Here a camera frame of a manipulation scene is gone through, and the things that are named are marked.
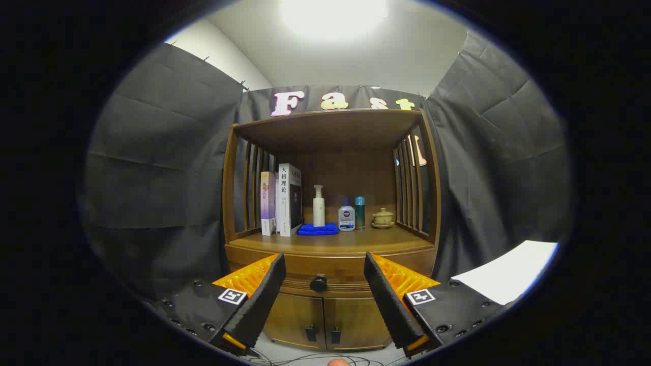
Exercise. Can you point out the purple book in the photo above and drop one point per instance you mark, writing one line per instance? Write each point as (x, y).
(267, 203)

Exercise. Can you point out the white panel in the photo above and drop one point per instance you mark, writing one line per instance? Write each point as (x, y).
(508, 272)

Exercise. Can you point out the teal bottle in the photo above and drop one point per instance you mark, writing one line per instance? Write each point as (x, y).
(359, 211)

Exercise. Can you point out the white book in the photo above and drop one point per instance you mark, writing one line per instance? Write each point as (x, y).
(287, 198)

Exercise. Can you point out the white pump bottle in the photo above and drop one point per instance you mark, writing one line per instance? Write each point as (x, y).
(319, 208)

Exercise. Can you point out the wooden cabinet door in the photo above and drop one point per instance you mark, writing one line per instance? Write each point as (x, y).
(356, 323)
(295, 320)

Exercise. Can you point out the white bottle with blue label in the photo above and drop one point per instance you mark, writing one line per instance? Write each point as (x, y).
(346, 218)

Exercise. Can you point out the tan lidded teacup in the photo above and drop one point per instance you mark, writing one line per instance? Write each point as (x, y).
(383, 218)

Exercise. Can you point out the black drawer knob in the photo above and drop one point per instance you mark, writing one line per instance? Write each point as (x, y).
(319, 282)

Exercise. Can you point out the wooden drawer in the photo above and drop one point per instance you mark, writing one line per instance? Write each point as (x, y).
(325, 264)

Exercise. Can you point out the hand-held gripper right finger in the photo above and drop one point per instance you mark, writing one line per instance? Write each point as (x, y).
(391, 305)

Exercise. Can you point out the wooden cabinet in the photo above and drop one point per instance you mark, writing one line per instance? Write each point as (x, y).
(330, 132)

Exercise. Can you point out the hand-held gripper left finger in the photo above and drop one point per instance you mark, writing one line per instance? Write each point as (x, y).
(259, 305)

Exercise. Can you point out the blue folded cloth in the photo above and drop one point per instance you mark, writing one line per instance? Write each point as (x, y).
(318, 229)

